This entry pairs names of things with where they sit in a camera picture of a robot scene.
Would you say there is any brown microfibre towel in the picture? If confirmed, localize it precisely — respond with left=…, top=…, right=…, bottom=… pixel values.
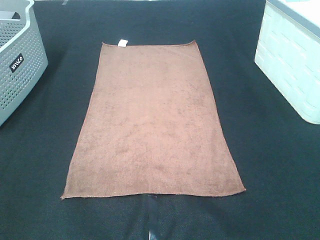
left=61, top=41, right=245, bottom=199

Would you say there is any black tape strip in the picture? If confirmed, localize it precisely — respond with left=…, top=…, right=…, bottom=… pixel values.
left=147, top=194, right=160, bottom=240

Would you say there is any black tablecloth mat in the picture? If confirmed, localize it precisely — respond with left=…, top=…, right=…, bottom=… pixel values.
left=0, top=0, right=320, bottom=240

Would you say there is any pale green plastic bin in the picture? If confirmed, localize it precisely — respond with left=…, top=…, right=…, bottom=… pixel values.
left=254, top=0, right=320, bottom=125

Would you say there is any grey perforated plastic basket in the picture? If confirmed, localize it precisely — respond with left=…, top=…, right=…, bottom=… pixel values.
left=0, top=0, right=48, bottom=124

